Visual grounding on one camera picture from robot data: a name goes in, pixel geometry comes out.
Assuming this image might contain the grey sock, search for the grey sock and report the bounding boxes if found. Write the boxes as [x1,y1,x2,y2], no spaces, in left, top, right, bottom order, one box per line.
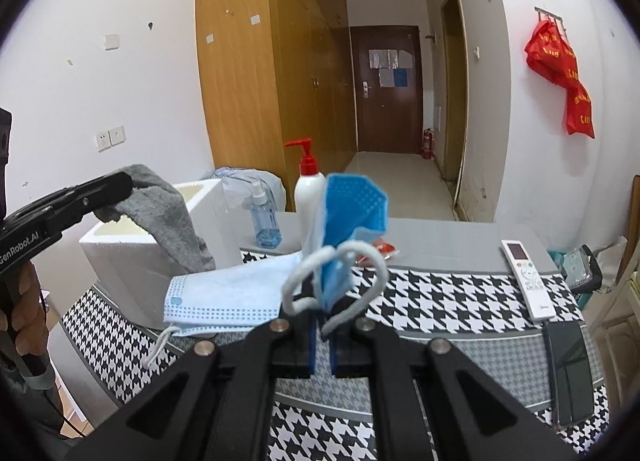
[94,164,216,273]

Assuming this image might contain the blue face mask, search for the blue face mask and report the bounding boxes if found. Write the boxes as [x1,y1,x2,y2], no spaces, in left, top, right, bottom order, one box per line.
[142,252,302,369]
[281,174,390,339]

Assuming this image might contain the person left hand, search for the person left hand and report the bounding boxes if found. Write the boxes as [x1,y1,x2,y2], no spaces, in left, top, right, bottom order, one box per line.
[1,262,49,356]

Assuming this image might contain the white styrofoam box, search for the white styrofoam box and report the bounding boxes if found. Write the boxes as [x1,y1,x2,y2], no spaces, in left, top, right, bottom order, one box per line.
[79,179,241,329]

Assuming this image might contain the black smartphone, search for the black smartphone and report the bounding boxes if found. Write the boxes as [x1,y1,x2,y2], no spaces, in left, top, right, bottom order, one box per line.
[544,321,594,429]

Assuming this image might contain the houndstooth table mat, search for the houndstooth table mat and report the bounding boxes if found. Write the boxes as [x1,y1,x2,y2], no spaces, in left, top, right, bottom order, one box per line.
[65,266,608,460]

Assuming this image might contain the white remote control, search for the white remote control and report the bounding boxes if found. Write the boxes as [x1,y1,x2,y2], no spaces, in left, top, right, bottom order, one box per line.
[501,240,556,321]

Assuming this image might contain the blue spray bottle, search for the blue spray bottle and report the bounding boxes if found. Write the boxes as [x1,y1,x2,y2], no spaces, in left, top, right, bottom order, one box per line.
[248,180,282,249]

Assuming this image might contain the red snack packet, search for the red snack packet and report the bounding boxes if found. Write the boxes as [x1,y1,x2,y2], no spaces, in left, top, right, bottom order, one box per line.
[372,239,399,261]

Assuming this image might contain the white pump lotion bottle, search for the white pump lotion bottle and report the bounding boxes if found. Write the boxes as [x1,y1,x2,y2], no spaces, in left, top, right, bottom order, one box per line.
[284,138,326,245]

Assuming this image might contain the red fire extinguisher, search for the red fire extinguisher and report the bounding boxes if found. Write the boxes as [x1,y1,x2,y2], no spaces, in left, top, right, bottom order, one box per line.
[422,128,434,160]

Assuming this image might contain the wooden wardrobe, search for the wooden wardrobe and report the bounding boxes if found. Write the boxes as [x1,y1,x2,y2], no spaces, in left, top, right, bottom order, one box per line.
[195,0,357,191]

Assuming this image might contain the dark brown entrance door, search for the dark brown entrance door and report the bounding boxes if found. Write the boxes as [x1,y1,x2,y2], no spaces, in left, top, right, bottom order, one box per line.
[350,25,423,154]

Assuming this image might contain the red plastic bag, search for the red plastic bag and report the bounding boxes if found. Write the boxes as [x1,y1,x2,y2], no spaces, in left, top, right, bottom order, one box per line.
[524,18,596,139]

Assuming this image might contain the white wall socket pair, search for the white wall socket pair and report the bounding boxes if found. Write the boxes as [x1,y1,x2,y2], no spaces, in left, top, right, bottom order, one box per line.
[94,125,126,152]

